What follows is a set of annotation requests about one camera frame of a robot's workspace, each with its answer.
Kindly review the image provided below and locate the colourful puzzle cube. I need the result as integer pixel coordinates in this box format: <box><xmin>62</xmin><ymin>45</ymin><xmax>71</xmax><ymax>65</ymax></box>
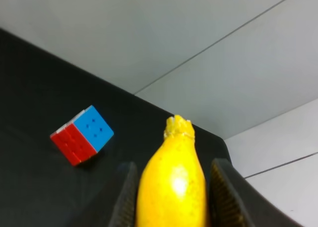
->
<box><xmin>50</xmin><ymin>105</ymin><xmax>114</xmax><ymax>166</ymax></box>

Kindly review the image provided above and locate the black tablecloth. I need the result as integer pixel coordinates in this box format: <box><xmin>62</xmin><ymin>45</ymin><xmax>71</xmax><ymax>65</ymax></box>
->
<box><xmin>0</xmin><ymin>30</ymin><xmax>298</xmax><ymax>227</ymax></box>

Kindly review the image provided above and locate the yellow banana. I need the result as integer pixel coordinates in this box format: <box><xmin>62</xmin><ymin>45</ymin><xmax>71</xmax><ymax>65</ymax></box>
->
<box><xmin>135</xmin><ymin>115</ymin><xmax>210</xmax><ymax>227</ymax></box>

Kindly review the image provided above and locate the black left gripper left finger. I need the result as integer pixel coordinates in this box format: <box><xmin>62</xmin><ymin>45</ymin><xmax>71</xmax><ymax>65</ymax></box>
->
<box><xmin>108</xmin><ymin>162</ymin><xmax>138</xmax><ymax>227</ymax></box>

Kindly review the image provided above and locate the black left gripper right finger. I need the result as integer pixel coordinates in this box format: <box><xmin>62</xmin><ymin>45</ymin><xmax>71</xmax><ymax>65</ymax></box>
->
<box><xmin>210</xmin><ymin>158</ymin><xmax>255</xmax><ymax>227</ymax></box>

